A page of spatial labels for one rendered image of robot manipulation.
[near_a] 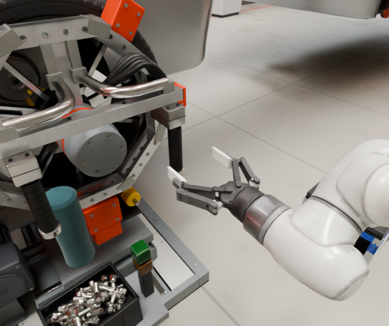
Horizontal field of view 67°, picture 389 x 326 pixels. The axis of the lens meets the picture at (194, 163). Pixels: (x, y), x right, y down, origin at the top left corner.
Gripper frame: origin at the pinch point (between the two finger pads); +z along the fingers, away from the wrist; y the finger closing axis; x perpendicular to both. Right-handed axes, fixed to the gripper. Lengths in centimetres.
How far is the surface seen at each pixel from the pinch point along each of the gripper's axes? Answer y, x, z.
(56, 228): -32.8, -6.5, 6.6
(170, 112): -1.9, 11.6, 6.6
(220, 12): 421, -73, 453
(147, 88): -5.4, 17.3, 9.7
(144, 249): -17.6, -17.0, -2.6
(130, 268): -11, -70, 31
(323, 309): 48, -83, -30
